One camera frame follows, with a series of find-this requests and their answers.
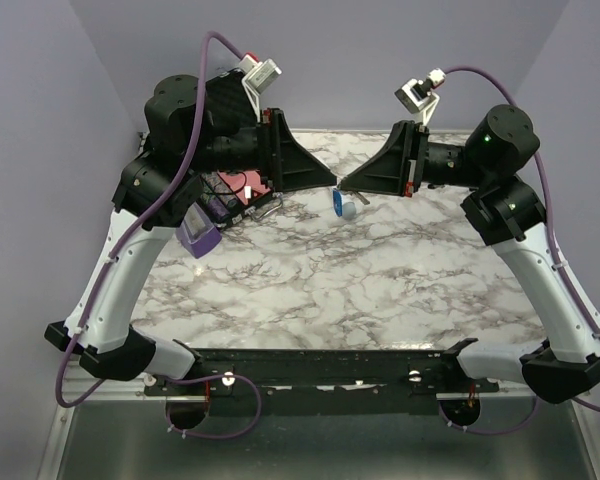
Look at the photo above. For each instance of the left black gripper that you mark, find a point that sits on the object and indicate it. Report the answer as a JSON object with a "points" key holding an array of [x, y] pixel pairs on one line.
{"points": [[287, 165]]}

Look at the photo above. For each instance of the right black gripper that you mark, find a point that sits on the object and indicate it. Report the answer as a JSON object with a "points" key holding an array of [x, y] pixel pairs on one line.
{"points": [[397, 168]]}

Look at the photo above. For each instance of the blue key tag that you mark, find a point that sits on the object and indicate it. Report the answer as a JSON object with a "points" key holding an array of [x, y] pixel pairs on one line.
{"points": [[337, 202]]}

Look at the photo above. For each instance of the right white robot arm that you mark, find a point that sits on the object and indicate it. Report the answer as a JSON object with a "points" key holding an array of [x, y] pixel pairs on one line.
{"points": [[511, 219]]}

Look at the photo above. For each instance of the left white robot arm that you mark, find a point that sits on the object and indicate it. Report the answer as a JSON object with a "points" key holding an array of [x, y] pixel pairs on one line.
{"points": [[192, 132]]}

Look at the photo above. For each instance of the white microphone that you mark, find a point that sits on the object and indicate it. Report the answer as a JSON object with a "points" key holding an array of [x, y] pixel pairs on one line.
{"points": [[348, 210]]}

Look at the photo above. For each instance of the black poker chip case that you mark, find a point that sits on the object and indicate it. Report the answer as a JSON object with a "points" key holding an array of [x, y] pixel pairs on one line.
{"points": [[233, 191]]}

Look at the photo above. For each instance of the purple metronome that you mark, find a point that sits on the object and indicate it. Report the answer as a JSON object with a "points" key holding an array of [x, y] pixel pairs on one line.
{"points": [[197, 234]]}

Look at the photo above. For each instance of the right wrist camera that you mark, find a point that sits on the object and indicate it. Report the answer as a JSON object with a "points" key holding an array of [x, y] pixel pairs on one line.
{"points": [[419, 96]]}

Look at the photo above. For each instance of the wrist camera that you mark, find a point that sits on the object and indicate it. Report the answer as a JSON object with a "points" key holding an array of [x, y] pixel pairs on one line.
{"points": [[257, 77], [419, 96]]}

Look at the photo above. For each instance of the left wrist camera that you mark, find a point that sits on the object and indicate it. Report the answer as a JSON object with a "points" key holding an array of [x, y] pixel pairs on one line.
{"points": [[257, 77]]}

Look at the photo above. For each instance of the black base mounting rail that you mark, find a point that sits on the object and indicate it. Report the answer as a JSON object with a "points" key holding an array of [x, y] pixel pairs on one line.
{"points": [[283, 382]]}

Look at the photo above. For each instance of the aluminium frame profile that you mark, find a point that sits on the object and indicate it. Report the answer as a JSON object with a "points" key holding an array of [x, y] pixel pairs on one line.
{"points": [[105, 395]]}

